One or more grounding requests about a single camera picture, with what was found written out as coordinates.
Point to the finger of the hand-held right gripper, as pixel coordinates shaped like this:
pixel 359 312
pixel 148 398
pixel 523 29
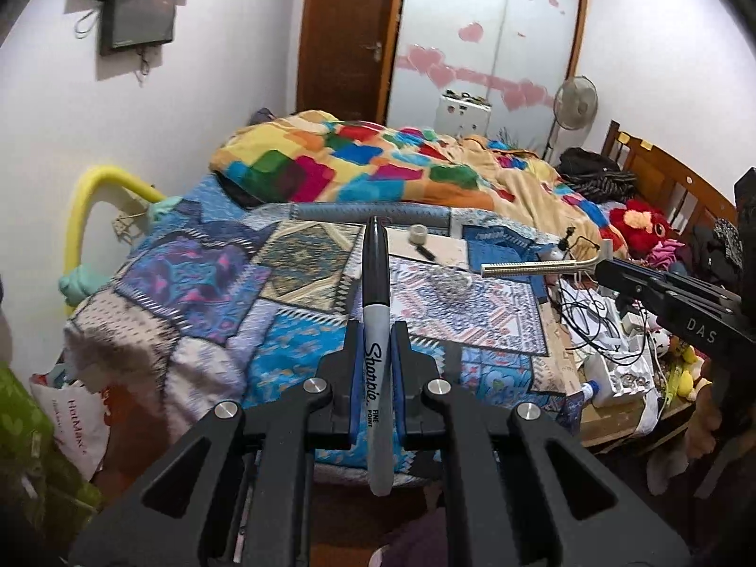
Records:
pixel 649 280
pixel 685 322

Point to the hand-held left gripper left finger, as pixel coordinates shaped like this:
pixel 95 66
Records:
pixel 354 384

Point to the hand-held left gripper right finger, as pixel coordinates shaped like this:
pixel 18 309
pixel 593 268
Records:
pixel 403 384

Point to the black marker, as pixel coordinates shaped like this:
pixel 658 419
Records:
pixel 375 331

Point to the gold ribbed metal bar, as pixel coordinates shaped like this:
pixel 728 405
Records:
pixel 531 267

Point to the person's right hand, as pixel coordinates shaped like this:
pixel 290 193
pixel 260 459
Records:
pixel 703 422

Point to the dark clothes pile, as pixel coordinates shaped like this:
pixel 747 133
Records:
pixel 717 245

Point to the white plush toy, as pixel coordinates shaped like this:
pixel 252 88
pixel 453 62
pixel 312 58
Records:
pixel 664 341

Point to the yellow plush toy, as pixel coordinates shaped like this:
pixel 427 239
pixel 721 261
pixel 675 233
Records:
pixel 688 375

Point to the red plush toy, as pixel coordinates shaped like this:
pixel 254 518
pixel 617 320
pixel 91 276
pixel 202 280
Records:
pixel 644 221

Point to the yellow green tube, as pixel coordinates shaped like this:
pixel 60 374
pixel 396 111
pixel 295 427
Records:
pixel 670 384

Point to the white plastic tray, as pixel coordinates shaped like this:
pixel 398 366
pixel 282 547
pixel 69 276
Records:
pixel 620 369

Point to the silver pump bottle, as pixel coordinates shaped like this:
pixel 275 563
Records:
pixel 562 247

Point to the wooden bed headboard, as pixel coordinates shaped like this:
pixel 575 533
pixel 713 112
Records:
pixel 667 177

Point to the clear plastic wrapper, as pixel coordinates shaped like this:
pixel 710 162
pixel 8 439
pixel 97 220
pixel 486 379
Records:
pixel 449 283

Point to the white bottle blue cap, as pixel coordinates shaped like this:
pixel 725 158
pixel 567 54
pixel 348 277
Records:
pixel 590 391

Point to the black striped clothing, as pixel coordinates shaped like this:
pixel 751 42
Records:
pixel 596 174

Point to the blue patchwork quilt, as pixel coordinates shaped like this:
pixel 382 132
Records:
pixel 236 307

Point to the roll of tape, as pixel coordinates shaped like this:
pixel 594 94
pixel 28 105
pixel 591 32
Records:
pixel 420 235

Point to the blue folded cloth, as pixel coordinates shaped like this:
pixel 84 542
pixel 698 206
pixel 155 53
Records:
pixel 499 245

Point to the grey foam tube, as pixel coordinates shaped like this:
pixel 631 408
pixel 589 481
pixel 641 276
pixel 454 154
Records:
pixel 331 215

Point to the white standing fan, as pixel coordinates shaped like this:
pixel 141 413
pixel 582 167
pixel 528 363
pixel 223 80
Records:
pixel 573 105

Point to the colourful patch blanket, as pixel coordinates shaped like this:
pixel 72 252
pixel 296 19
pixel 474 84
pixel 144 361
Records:
pixel 401 165

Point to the small white cabinet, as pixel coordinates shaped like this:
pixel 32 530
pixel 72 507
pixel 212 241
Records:
pixel 465 115

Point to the white shopping bag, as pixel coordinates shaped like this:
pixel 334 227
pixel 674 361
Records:
pixel 74 419

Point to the teal cloth tie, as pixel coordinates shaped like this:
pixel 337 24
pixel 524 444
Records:
pixel 80 283

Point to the wardrobe with heart stickers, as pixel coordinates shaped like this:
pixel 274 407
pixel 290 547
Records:
pixel 490 29

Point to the green patterned cloth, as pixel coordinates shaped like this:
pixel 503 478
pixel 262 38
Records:
pixel 29 431

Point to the brown wooden door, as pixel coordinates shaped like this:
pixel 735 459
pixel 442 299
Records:
pixel 348 41

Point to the yellow foam bed rail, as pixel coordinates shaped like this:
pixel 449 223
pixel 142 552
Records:
pixel 100 207

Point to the small black wall monitor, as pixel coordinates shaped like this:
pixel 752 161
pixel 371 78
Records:
pixel 139 18

